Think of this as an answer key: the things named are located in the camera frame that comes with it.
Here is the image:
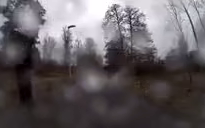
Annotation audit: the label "cluster of tall bare trees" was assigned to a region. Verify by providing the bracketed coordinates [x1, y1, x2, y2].
[101, 3, 158, 68]

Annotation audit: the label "low bare bushes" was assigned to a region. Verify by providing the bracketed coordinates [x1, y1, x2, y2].
[39, 34, 103, 68]

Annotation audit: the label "brownish grass ground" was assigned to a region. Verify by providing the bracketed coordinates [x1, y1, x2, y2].
[0, 64, 205, 128]

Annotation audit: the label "dark tree with thick trunk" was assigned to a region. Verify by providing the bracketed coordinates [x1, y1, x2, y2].
[0, 0, 48, 105]

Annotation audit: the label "street lamp pole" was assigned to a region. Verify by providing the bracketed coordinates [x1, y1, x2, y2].
[65, 24, 77, 78]

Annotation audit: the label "leaning bare trees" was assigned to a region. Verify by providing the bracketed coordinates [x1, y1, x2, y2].
[165, 0, 205, 64]

